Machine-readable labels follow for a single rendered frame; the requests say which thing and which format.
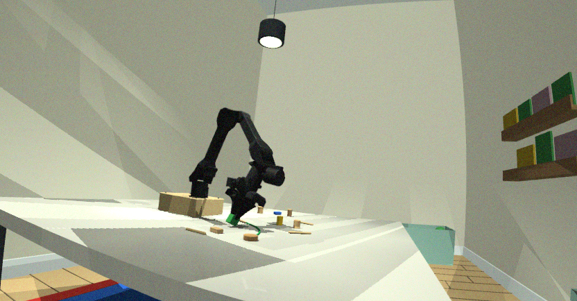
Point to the green block with hole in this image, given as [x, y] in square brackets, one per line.
[230, 219]

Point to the round wooden button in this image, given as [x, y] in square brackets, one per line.
[250, 237]

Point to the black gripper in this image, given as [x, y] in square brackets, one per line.
[243, 202]

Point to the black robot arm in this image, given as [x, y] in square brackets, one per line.
[263, 167]

